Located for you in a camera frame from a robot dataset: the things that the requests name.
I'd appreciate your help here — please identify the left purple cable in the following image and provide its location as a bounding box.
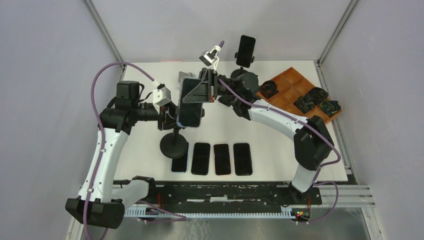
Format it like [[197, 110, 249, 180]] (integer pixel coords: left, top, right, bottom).
[[82, 61, 188, 240]]

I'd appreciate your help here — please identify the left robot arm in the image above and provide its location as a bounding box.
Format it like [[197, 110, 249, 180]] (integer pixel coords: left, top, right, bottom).
[[65, 81, 176, 229]]

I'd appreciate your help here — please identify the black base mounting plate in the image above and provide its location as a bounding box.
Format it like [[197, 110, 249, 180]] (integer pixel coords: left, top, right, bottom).
[[144, 181, 323, 214]]

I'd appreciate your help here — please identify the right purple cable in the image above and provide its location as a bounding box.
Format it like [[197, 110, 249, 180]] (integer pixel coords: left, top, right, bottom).
[[213, 40, 341, 224]]

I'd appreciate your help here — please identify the purple cable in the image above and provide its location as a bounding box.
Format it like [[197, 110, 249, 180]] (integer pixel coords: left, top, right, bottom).
[[213, 40, 341, 224], [82, 61, 188, 240]]

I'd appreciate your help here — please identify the black phone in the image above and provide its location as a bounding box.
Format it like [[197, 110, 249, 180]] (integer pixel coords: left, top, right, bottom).
[[235, 35, 256, 68], [233, 143, 253, 176], [191, 142, 211, 176]]

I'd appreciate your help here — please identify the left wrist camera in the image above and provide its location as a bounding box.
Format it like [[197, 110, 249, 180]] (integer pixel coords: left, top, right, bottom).
[[152, 81, 172, 110]]

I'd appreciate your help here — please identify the black coiled band upper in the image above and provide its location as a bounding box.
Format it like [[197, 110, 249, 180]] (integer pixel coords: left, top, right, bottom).
[[307, 87, 329, 106]]

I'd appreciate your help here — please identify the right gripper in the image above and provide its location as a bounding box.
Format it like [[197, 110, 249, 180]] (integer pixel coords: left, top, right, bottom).
[[181, 67, 242, 101]]

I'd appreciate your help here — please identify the orange compartment tray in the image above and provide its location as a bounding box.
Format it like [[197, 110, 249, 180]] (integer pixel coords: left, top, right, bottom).
[[257, 67, 343, 124]]

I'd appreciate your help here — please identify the black pole stand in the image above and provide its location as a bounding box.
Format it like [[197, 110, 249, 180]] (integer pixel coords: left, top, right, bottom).
[[230, 52, 255, 79], [159, 127, 189, 159]]

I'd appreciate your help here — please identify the black coiled band left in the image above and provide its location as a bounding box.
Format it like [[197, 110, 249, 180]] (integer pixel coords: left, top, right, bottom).
[[259, 80, 279, 99]]

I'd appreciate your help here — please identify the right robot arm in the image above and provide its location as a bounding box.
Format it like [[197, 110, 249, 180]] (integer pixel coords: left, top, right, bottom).
[[176, 68, 336, 204]]

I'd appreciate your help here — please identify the white slotted cable duct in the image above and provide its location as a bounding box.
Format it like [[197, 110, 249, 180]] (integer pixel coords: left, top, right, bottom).
[[124, 206, 297, 220]]

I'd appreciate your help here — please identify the black coiled band right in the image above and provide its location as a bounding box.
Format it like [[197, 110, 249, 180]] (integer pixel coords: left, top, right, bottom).
[[319, 99, 342, 117]]

